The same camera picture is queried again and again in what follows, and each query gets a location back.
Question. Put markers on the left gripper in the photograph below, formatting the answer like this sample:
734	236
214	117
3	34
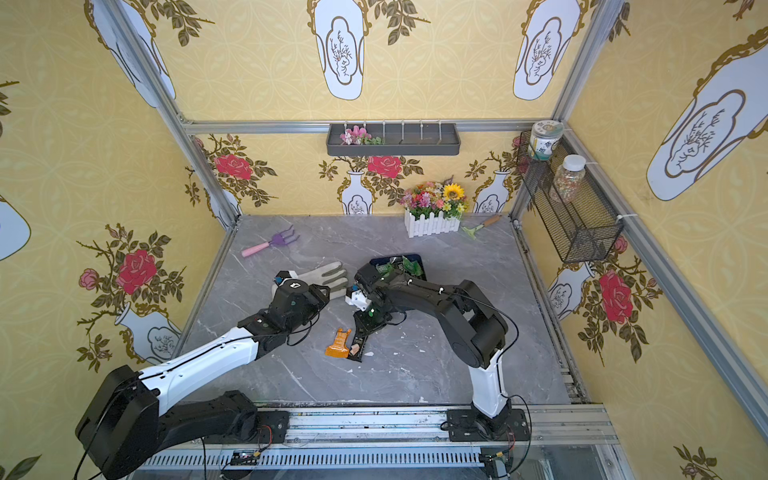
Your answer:
315	291

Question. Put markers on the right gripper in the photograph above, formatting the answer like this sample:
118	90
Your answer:
367	324

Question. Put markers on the orange cookie packet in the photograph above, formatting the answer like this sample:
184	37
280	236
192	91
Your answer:
338	348

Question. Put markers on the dark blue storage box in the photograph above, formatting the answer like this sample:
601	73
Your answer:
411	264

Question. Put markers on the black cookie packet with picture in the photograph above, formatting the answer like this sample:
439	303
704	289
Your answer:
356	351

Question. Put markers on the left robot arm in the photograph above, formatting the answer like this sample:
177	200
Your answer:
136	414

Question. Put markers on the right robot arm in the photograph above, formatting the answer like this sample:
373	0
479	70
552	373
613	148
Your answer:
475	329

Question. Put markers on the white green garden glove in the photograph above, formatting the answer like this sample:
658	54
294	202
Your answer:
332	275

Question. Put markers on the pink purple toy rake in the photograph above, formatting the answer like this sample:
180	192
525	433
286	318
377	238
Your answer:
279	239

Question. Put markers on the flowers in white fence planter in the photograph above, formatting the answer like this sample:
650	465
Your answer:
433	208

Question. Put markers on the green toy shovel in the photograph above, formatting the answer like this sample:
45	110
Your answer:
472	232

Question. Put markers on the pink flowers on shelf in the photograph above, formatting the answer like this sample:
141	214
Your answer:
359	136

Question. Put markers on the small circuit board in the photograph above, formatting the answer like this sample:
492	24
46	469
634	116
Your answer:
244	458

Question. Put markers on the clear jar white lid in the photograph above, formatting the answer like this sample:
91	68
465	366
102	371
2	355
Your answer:
568	178

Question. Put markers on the patterned jar white lid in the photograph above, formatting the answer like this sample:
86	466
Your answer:
544	137

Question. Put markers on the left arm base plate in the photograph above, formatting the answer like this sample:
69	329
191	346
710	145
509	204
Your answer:
264	427

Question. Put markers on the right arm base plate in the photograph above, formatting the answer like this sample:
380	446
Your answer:
470	425

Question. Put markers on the grey wall shelf tray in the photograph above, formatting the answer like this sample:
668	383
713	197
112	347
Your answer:
400	138

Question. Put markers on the black wire mesh basket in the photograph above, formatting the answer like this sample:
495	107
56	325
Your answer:
583	228

